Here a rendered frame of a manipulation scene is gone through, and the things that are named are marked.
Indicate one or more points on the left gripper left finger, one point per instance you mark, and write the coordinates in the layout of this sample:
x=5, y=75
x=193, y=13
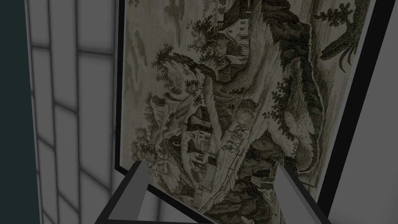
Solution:
x=130, y=199

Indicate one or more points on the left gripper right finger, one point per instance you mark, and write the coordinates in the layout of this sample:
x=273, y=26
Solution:
x=295, y=202

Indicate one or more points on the black framed landscape engraving picture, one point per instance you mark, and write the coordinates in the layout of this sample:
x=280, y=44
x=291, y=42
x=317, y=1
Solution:
x=236, y=93

